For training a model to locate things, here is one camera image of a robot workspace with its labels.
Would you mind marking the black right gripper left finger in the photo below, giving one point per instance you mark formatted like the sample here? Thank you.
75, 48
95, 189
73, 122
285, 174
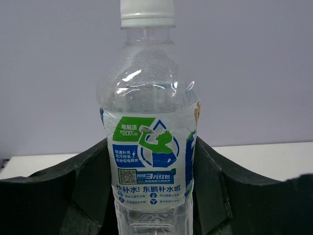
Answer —
73, 197

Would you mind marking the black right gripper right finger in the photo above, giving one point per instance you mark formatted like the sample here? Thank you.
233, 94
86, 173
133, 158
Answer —
232, 200

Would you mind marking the labelled bottle white cap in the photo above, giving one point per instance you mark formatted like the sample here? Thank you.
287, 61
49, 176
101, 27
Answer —
150, 110

